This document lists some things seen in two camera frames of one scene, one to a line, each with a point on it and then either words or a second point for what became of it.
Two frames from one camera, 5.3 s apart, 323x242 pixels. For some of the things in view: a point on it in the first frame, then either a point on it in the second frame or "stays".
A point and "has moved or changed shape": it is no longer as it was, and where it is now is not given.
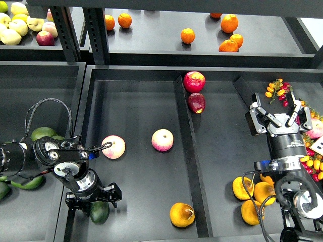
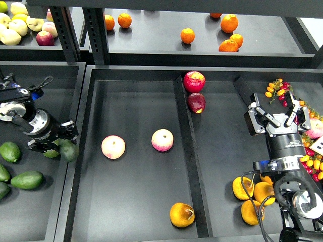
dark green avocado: (99, 211) has moved or changed shape
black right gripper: (284, 140) stays
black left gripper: (90, 189) -> (45, 128)
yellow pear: (181, 215) stays
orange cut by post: (110, 22) stays
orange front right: (228, 45) stays
